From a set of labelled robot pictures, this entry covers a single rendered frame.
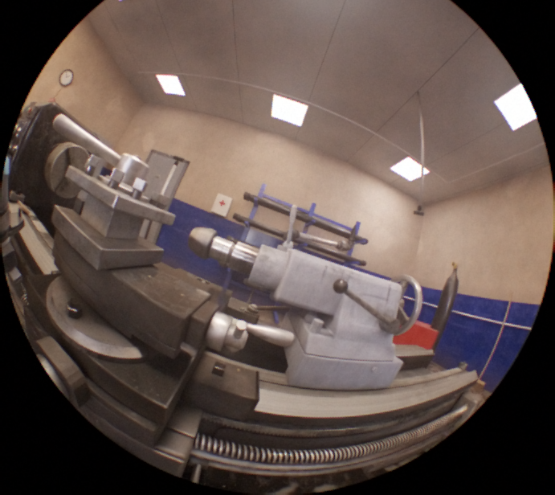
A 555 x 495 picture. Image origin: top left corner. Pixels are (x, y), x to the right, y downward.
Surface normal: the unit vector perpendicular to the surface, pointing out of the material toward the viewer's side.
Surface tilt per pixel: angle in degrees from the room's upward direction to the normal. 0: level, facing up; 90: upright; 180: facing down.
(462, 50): 180
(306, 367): 90
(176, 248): 90
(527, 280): 90
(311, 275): 86
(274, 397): 36
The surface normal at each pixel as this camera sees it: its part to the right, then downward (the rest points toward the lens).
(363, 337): 0.22, -0.50
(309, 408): 0.33, -0.83
